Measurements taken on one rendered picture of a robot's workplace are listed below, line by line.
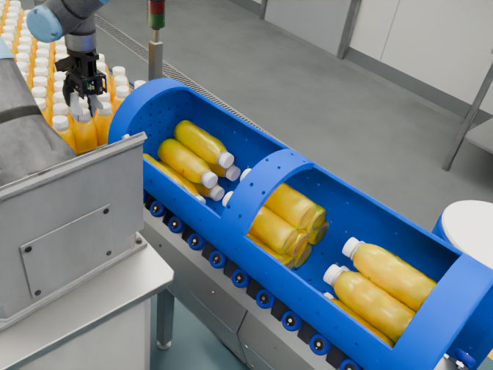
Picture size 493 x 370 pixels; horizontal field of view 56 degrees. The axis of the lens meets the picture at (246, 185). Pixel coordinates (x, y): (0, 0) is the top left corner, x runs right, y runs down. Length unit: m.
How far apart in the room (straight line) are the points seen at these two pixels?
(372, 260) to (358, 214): 0.20
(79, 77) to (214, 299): 0.65
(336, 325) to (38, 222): 0.52
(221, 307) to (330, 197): 0.37
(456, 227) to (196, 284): 0.67
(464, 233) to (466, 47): 3.17
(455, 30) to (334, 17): 1.22
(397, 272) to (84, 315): 0.54
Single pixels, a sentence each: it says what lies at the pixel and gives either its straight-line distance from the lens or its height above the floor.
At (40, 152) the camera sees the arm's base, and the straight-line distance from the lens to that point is 0.70.
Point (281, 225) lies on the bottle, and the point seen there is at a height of 1.13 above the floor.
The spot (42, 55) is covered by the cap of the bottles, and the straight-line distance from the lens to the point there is 1.75.
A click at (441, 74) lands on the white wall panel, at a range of 4.48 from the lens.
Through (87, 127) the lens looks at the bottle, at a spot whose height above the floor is 1.05.
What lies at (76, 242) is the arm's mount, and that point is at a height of 1.24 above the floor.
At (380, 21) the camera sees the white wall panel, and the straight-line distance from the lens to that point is 4.73.
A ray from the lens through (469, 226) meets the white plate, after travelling 1.33.
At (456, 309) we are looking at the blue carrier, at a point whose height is 1.22.
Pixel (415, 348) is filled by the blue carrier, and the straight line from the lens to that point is 0.83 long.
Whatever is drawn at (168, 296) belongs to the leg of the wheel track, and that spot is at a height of 0.34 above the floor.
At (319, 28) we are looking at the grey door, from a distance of 5.11.
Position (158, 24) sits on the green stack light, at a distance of 1.76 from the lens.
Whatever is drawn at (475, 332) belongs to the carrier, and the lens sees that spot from 1.39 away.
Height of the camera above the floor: 1.77
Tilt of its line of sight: 38 degrees down
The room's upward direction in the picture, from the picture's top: 9 degrees clockwise
